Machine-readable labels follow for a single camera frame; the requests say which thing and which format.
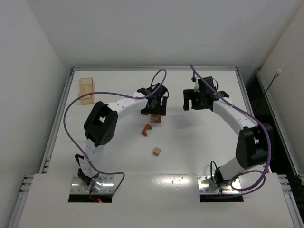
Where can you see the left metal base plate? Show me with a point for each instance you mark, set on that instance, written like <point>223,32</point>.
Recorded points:
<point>101,185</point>

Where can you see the brown arch wood block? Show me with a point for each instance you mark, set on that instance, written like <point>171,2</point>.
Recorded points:
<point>145,130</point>

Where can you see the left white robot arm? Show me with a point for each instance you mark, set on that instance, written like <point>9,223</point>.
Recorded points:
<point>102,120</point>

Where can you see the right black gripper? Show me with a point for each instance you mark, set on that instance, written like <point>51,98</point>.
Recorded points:
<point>191,95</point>

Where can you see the reddish long wood block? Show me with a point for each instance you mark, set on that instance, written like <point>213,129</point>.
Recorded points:
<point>158,119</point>

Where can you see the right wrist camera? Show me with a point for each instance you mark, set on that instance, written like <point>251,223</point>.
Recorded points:
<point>196,84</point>

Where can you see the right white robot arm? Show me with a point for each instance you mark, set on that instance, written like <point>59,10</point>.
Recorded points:
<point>254,141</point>

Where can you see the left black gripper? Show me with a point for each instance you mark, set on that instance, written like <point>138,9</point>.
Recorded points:
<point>154,111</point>

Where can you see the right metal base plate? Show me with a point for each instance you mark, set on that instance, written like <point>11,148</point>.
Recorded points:
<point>208,187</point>

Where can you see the lone light wood cube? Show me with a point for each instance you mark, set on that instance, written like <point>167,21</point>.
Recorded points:
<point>156,151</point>

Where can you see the metal base plate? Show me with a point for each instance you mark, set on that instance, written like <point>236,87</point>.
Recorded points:
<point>208,187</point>
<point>101,185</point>

